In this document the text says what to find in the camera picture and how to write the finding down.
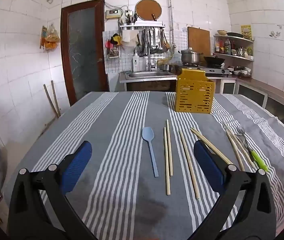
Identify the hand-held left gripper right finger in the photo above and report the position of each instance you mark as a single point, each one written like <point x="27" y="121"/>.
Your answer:
<point x="208" y="167"/>

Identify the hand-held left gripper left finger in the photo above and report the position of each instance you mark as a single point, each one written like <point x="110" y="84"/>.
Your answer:
<point x="78" y="163"/>

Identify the wooden chopstick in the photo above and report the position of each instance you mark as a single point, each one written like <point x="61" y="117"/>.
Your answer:
<point x="216" y="153"/>
<point x="236" y="150"/>
<point x="218" y="150"/>
<point x="188" y="162"/>
<point x="169" y="147"/>
<point x="166" y="160"/>
<point x="244" y="152"/>

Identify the metal spoon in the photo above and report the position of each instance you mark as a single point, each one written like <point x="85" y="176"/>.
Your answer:
<point x="241" y="130"/>

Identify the blue plastic spoon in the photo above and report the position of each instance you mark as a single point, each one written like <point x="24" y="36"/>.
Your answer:
<point x="147" y="133"/>

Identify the yellow perforated utensil holder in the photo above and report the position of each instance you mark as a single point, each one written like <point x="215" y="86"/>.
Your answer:
<point x="194" y="97"/>

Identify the row of hanging kitchen utensils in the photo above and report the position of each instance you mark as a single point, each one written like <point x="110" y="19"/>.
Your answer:
<point x="154" y="42"/>

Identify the grey white striped tablecloth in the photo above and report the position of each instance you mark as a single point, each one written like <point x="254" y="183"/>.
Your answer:
<point x="122" y="180"/>

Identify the wooden stick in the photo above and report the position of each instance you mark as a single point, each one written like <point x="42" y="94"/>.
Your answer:
<point x="56" y="97"/>
<point x="50" y="100"/>

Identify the kitchen counter with glass cabinets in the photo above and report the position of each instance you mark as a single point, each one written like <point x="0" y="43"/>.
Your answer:
<point x="257" y="92"/>

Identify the steel gas stove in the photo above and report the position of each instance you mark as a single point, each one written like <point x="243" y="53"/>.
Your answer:
<point x="217" y="70"/>

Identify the pile of bowls and dishes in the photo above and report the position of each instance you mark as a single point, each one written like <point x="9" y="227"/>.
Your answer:
<point x="243" y="72"/>

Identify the black wok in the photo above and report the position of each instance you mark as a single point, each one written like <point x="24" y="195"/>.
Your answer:
<point x="214" y="60"/>

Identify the small steel pot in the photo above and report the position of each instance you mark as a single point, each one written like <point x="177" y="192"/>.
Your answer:
<point x="165" y="67"/>

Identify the steel sink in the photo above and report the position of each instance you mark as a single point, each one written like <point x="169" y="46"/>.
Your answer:
<point x="147" y="75"/>

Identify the steel pot with lid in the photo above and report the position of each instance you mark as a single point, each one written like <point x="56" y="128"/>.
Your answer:
<point x="190" y="57"/>

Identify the brown frosted glass door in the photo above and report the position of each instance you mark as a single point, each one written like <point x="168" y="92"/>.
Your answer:
<point x="82" y="50"/>

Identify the white soap bottle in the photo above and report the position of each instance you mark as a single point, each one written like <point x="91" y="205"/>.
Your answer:
<point x="135" y="63"/>

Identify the row of condiment bottles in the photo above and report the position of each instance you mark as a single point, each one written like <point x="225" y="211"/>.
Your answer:
<point x="227" y="47"/>

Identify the steel faucet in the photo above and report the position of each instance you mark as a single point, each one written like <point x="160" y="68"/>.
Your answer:
<point x="149" y="60"/>

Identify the orange hanging plastic bag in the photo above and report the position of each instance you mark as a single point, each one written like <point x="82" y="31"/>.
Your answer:
<point x="51" y="38"/>

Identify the wooden cutting board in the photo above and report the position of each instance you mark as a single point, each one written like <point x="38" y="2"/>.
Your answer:
<point x="199" y="40"/>

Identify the white hanging cloth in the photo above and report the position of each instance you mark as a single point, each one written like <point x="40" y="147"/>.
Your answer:
<point x="129" y="38"/>

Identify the cream bowl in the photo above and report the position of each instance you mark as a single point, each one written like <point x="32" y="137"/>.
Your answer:
<point x="221" y="32"/>

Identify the black shallow pan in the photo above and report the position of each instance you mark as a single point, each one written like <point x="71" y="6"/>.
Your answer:
<point x="235" y="34"/>

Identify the round bamboo lid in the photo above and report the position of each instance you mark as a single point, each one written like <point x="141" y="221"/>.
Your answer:
<point x="147" y="8"/>

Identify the corner wall shelf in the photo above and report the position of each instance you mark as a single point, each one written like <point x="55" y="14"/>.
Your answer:
<point x="234" y="38"/>

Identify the yellow wall poster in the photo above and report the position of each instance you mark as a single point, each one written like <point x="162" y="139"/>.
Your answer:
<point x="246" y="32"/>

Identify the wall hook stickers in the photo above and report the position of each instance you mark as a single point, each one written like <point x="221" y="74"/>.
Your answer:
<point x="275" y="33"/>

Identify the metal wall rack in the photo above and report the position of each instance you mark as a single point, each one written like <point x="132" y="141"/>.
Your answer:
<point x="142" y="25"/>

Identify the wall control box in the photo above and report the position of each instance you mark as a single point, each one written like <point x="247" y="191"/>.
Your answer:
<point x="113" y="14"/>

